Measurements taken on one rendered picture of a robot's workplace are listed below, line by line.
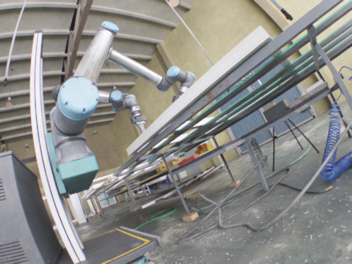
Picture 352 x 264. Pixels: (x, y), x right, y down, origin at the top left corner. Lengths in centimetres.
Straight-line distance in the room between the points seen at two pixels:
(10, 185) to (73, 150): 31
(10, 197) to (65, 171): 27
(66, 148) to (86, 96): 23
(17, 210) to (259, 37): 120
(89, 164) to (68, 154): 9
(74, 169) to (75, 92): 28
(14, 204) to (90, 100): 51
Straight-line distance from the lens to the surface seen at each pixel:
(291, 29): 83
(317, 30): 109
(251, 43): 84
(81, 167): 69
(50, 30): 937
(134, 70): 124
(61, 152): 74
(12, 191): 78
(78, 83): 66
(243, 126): 808
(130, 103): 149
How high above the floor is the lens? 54
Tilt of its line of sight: 12 degrees up
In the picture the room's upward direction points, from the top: 24 degrees counter-clockwise
